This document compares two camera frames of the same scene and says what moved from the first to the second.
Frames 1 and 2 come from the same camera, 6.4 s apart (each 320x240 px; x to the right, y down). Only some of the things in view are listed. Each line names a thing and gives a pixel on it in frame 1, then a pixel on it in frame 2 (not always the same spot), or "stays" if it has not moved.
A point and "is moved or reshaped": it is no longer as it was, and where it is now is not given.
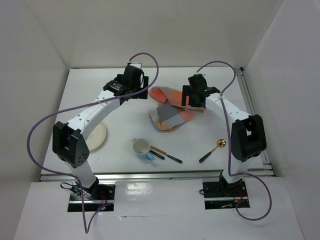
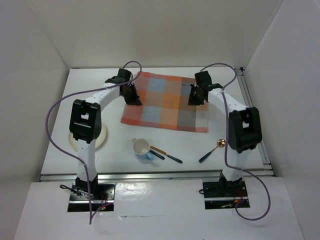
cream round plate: x=97 y=137 stays
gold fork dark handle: x=159 y=150 stays
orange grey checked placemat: x=170 y=113 is moved or reshaped
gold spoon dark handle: x=220 y=143 stays
